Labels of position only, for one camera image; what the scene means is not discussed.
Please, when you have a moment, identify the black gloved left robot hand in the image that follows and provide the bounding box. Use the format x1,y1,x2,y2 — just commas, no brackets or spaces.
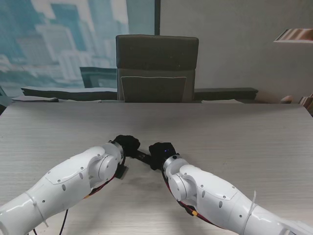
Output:
112,134,141,159

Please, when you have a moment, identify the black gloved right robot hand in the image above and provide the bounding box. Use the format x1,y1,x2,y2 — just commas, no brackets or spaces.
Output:
148,141,177,171

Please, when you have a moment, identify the black remote control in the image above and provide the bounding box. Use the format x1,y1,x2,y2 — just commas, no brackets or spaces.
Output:
133,150,154,165

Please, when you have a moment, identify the black battery cover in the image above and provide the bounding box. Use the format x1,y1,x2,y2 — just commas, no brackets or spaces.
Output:
114,165,129,179

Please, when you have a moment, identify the grey office chair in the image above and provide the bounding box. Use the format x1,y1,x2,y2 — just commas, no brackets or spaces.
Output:
115,34,199,103

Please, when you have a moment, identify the white zip tie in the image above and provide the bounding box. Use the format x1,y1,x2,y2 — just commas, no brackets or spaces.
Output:
246,190,257,217
31,199,48,227

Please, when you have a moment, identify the dark grey paper stack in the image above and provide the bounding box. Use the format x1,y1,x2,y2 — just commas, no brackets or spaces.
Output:
11,97,59,103

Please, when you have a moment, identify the dark object at edge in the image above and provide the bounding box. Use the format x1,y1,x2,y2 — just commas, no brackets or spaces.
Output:
0,85,12,116

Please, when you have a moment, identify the city skyline backdrop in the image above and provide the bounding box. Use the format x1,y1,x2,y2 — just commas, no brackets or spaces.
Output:
0,0,157,90

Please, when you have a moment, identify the light wooden stack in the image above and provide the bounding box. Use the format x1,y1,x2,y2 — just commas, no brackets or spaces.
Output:
298,92,313,116

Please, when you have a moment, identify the right arm red black cable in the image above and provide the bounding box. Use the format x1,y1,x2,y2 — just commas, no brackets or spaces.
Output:
161,171,225,230

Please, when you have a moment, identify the black vertical frame post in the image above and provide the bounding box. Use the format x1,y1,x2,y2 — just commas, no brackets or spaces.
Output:
155,0,161,36

